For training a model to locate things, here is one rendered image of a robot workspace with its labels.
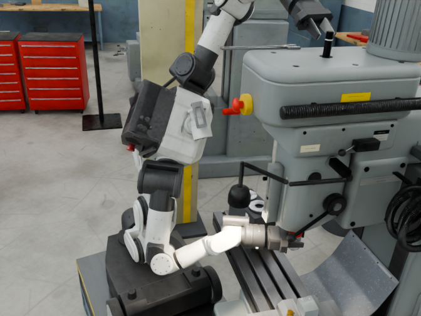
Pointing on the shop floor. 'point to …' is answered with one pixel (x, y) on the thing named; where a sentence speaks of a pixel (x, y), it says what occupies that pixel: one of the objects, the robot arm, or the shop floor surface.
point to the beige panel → (168, 56)
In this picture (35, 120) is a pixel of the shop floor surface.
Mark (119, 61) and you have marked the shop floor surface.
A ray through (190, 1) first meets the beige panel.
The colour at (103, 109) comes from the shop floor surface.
